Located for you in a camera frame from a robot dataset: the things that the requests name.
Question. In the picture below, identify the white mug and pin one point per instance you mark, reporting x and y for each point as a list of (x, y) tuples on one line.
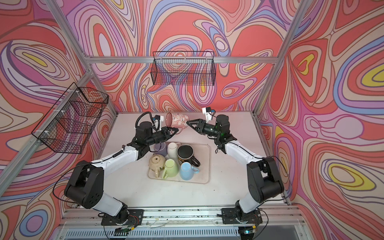
[(173, 151)]

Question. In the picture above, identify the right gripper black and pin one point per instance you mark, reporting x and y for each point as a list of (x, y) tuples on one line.
[(201, 124)]

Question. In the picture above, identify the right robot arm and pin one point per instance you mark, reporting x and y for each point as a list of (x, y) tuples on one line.
[(263, 176)]

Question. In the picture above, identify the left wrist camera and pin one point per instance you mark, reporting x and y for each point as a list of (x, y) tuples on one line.
[(158, 121)]

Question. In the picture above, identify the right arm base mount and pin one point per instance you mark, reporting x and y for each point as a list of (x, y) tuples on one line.
[(231, 216)]

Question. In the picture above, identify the light blue mug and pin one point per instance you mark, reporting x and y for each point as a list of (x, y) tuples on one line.
[(187, 171)]

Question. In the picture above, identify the green mug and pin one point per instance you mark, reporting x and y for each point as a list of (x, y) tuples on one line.
[(171, 169)]

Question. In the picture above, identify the black wire basket back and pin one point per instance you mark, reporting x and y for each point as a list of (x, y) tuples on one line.
[(178, 68)]

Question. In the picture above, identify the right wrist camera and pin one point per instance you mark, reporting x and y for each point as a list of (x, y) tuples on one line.
[(207, 111)]

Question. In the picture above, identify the black wire basket left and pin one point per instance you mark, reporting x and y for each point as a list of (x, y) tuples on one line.
[(74, 121)]

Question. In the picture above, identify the pink mug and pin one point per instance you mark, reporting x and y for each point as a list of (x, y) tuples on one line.
[(177, 120)]

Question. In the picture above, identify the aluminium front rail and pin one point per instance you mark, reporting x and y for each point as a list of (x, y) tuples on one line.
[(187, 216)]

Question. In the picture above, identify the black wire basket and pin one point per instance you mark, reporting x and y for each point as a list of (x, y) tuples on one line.
[(178, 68), (74, 121)]

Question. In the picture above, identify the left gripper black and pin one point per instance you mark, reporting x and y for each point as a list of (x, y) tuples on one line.
[(165, 132)]

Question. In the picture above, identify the beige ceramic teapot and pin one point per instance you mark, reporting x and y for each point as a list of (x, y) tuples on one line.
[(156, 164)]

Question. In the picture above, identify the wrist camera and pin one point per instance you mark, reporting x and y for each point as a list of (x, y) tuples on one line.
[(158, 121), (207, 111)]

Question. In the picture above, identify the beige plastic tray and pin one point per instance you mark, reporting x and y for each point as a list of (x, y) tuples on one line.
[(196, 175)]

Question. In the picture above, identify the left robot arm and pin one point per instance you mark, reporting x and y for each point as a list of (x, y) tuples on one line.
[(86, 184)]

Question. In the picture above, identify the black skull mug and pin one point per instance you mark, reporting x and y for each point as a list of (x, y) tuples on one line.
[(185, 153)]

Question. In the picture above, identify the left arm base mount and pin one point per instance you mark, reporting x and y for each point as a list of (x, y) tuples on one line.
[(130, 217)]

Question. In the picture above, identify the purple mug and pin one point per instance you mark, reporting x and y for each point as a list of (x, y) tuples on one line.
[(161, 149)]

